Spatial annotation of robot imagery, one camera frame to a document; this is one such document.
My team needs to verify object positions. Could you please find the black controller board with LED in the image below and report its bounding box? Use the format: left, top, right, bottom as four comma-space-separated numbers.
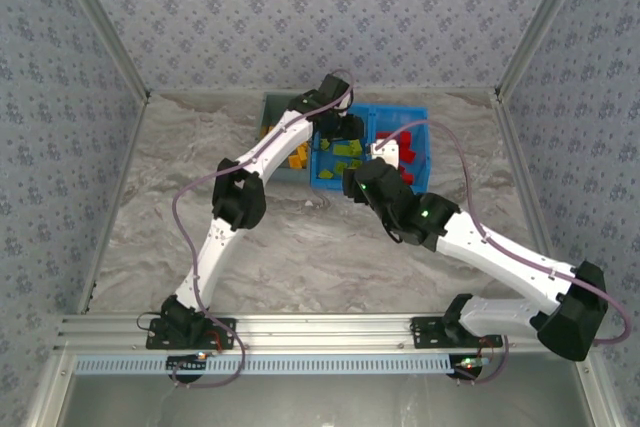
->
451, 354, 494, 379
166, 352, 209, 374

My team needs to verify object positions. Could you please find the aluminium frame post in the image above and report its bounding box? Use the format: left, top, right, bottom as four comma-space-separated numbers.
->
48, 0, 153, 101
493, 0, 597, 98

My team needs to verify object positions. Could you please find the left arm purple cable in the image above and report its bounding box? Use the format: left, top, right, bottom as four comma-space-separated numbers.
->
171, 68, 356, 389

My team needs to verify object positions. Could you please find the grey metal lower tray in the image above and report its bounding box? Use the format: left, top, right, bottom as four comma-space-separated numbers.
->
24, 350, 626, 427

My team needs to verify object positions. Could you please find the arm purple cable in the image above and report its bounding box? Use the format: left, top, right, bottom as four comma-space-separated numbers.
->
171, 68, 356, 389
377, 119, 633, 386

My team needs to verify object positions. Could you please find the aluminium table side rail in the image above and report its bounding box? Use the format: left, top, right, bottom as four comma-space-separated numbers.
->
74, 91, 151, 316
494, 89, 575, 312

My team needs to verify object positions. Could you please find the pale blue slotted cable duct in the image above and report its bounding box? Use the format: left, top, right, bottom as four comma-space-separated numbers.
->
73, 353, 457, 376

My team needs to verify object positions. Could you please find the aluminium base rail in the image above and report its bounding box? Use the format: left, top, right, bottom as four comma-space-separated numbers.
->
52, 312, 601, 352

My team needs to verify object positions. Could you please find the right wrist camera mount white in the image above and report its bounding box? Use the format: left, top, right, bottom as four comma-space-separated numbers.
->
368, 140, 402, 171

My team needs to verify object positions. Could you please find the grey plastic bin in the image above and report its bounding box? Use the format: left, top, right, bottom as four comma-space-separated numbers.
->
255, 91, 314, 183

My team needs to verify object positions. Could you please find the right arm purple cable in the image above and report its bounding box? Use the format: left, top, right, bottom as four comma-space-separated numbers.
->
377, 119, 633, 386

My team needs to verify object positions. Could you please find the blue two-compartment plastic bin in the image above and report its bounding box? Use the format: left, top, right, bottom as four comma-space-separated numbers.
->
308, 101, 432, 198

